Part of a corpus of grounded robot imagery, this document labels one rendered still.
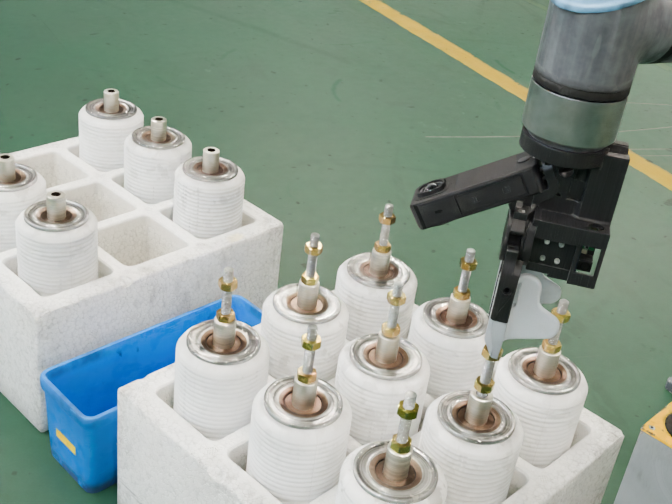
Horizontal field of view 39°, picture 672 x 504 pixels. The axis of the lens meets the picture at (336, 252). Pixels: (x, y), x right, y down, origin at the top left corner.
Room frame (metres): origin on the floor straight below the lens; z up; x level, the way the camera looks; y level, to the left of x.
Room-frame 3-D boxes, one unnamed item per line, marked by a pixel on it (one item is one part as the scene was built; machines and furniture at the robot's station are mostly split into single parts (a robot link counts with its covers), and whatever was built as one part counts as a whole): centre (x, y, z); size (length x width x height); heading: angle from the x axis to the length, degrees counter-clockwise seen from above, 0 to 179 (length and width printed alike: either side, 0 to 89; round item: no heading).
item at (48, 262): (0.99, 0.34, 0.16); 0.10 x 0.10 x 0.18
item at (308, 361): (0.71, 0.01, 0.30); 0.01 x 0.01 x 0.08
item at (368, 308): (0.96, -0.05, 0.16); 0.10 x 0.10 x 0.18
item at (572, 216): (0.72, -0.18, 0.49); 0.09 x 0.08 x 0.12; 81
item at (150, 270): (1.15, 0.35, 0.09); 0.39 x 0.39 x 0.18; 49
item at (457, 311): (0.88, -0.14, 0.26); 0.02 x 0.02 x 0.03
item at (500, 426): (0.72, -0.16, 0.25); 0.08 x 0.08 x 0.01
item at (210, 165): (1.17, 0.19, 0.26); 0.02 x 0.02 x 0.03
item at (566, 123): (0.72, -0.17, 0.57); 0.08 x 0.08 x 0.05
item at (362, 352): (0.79, -0.07, 0.25); 0.08 x 0.08 x 0.01
